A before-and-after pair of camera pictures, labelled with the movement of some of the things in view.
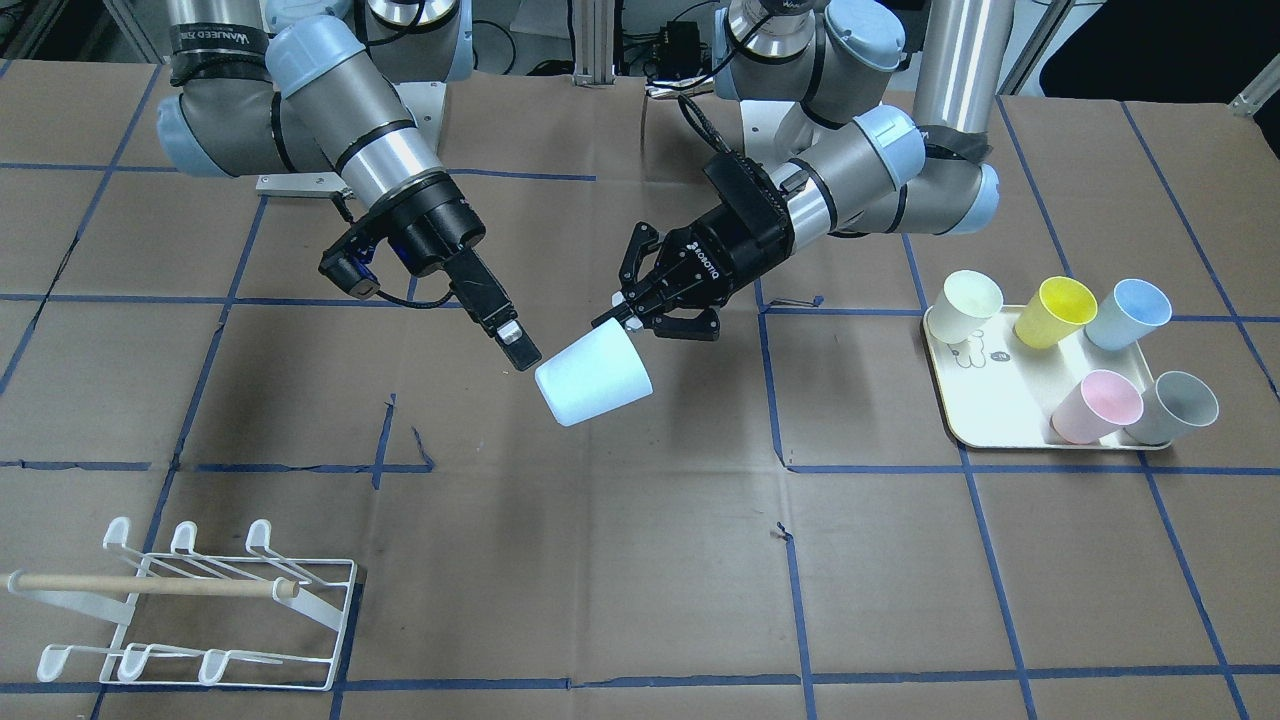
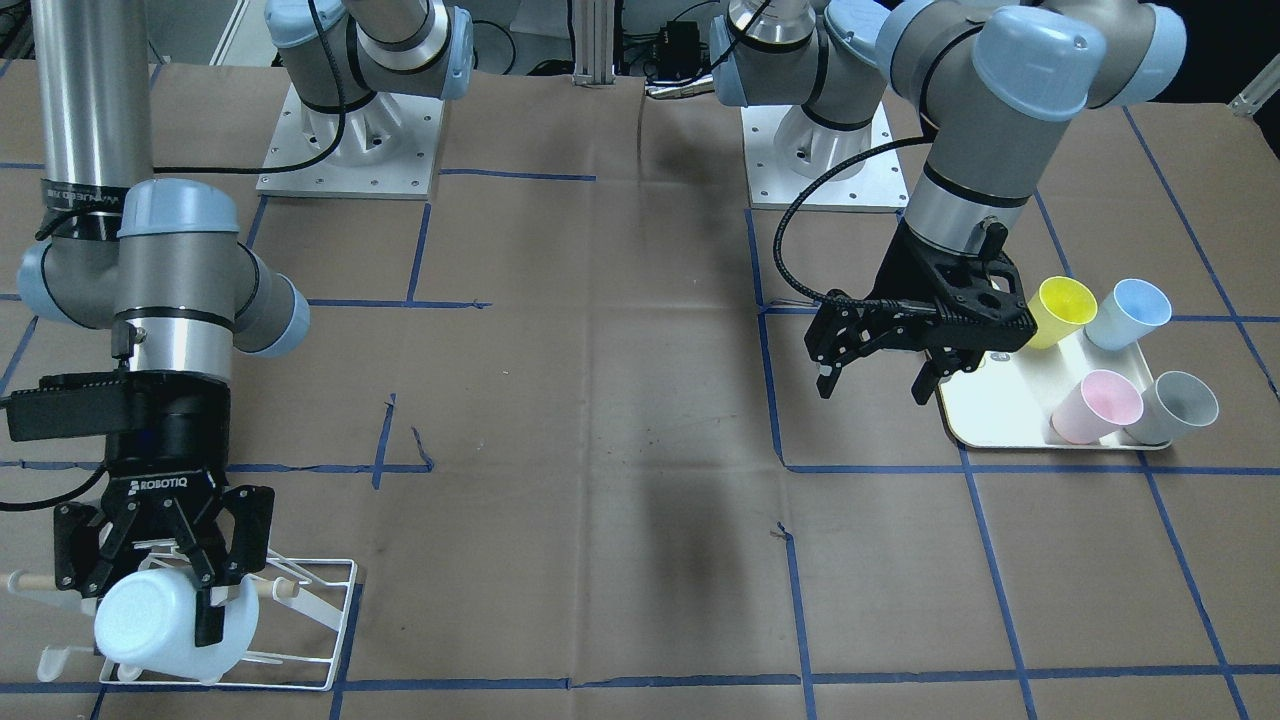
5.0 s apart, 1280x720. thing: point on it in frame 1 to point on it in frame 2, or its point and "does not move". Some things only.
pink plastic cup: [1095, 408] does not move
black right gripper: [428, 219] to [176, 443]
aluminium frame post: [594, 42] does not move
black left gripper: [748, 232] to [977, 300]
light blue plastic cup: [593, 374] to [146, 620]
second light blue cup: [1134, 308] does not move
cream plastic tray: [998, 391] does not move
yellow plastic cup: [1061, 305] does not move
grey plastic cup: [1176, 400] does not move
